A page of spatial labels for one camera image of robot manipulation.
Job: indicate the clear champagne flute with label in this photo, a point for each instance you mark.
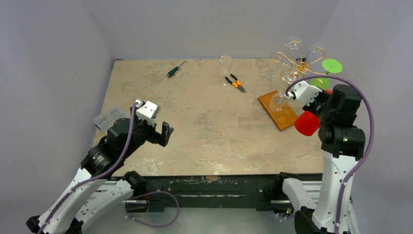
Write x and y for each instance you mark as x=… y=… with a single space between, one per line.
x=282 y=92

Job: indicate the small dark object behind goblet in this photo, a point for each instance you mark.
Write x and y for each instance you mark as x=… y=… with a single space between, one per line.
x=175 y=69

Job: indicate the green plastic goblet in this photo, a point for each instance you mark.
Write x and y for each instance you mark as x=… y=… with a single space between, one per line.
x=331 y=67

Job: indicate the orange black pliers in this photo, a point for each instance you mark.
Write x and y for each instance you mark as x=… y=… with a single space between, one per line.
x=235 y=82

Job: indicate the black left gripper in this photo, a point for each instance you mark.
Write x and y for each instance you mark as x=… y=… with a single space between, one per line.
x=156 y=137

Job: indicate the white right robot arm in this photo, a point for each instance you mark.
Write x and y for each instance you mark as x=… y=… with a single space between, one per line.
x=342 y=144

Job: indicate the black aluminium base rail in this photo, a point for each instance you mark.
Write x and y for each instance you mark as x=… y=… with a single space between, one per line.
x=258 y=192

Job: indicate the clear tall flute glass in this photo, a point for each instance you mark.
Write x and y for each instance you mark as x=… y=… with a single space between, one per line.
x=226 y=65

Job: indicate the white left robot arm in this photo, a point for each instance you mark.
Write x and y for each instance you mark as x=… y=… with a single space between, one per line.
x=87 y=197

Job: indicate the wooden rack base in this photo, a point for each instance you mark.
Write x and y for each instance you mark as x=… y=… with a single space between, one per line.
x=283 y=116

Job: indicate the clear round wine glass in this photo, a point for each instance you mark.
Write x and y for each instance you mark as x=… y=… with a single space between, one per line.
x=295 y=49

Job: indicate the clear plastic screw box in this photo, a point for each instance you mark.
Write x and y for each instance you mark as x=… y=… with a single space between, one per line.
x=108 y=117

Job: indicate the gold wire glass rack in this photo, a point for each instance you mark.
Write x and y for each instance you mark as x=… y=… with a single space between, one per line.
x=300 y=66

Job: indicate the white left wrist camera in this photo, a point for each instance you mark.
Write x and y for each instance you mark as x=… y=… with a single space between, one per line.
x=146 y=110

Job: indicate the red plastic goblet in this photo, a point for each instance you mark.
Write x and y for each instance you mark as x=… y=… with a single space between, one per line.
x=307 y=123

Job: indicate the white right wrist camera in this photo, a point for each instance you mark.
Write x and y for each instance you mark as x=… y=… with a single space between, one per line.
x=304 y=92

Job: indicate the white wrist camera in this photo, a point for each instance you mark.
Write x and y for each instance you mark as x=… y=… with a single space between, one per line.
x=304 y=92
x=146 y=110

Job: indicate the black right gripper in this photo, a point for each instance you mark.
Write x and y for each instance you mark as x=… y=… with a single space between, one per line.
x=314 y=106

